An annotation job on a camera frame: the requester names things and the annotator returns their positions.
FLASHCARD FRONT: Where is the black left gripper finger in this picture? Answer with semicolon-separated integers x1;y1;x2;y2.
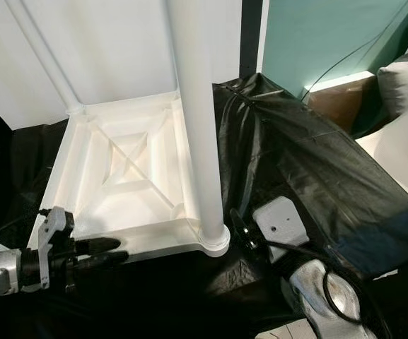
83;250;131;271
79;237;122;256

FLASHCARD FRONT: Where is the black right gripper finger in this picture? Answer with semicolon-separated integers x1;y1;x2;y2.
228;206;255;245

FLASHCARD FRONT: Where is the white plastic table top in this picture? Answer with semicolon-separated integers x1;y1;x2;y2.
25;90;233;258

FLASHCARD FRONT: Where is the white tapered table leg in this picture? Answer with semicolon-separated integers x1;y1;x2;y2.
163;0;233;256
6;0;86;117

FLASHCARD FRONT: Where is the black plastic table cover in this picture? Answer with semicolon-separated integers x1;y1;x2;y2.
0;71;408;339

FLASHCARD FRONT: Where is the brown wooden furniture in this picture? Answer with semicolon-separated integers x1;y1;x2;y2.
306;78;385;135

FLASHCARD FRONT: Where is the grey cushion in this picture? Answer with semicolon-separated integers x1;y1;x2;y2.
377;60;408;117

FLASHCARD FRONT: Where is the teal glass panel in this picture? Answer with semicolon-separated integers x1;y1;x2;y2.
264;0;408;96

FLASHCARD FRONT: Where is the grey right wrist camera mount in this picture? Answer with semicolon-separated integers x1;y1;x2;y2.
253;196;310;246

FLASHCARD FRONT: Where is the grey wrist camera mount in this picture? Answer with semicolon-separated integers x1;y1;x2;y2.
253;196;310;246
37;206;76;289

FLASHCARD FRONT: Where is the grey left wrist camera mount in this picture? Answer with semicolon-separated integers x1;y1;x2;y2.
37;206;76;289

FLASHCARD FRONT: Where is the black wall pillar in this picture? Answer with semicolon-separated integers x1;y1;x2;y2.
239;0;264;82

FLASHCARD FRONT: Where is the thin black curved cable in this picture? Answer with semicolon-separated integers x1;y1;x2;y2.
299;0;408;96

